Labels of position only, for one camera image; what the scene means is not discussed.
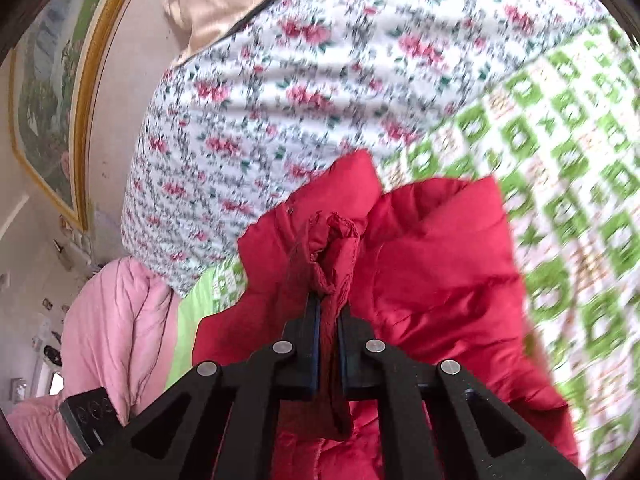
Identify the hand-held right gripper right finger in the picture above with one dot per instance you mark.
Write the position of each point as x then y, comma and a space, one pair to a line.
344, 350

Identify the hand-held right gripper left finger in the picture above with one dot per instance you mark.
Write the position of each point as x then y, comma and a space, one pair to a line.
314, 340

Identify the red quilted jacket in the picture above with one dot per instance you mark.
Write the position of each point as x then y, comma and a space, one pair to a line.
430, 280

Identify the pink quilt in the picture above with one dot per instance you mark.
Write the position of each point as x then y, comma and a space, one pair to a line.
115, 330

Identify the floral quilt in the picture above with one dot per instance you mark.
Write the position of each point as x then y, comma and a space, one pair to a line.
310, 90

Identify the green printed bed sheet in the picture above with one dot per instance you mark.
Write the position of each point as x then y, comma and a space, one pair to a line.
575, 170

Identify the gold framed painting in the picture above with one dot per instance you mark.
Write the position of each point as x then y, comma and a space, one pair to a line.
50, 85

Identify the beige pillow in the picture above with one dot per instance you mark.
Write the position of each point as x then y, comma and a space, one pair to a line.
230, 0

